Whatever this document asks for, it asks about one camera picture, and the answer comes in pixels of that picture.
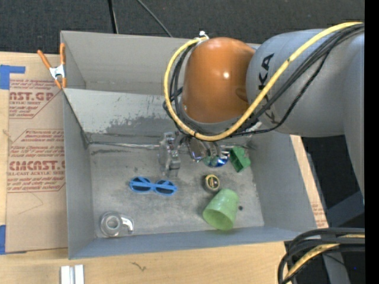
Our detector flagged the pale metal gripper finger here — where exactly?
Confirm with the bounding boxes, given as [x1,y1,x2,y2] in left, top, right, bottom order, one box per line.
[169,133,182,178]
[158,132,171,176]

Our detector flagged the blue sunglasses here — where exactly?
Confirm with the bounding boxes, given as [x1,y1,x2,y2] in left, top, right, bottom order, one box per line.
[129,176,178,198]

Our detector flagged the black and yellow round tape measure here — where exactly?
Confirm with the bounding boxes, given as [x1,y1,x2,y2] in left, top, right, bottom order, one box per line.
[202,173,221,193]

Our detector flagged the grey metal bin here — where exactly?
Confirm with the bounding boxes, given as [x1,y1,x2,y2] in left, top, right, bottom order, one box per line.
[60,30,319,260]

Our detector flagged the green plastic cup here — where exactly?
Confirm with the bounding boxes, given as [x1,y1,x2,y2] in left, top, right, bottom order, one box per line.
[202,188,240,231]

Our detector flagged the brown cardboard board red print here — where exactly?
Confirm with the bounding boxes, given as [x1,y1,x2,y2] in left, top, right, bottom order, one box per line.
[0,51,330,256]

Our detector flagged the black cylinder on white bracket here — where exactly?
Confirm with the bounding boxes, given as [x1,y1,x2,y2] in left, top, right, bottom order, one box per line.
[245,121,264,134]

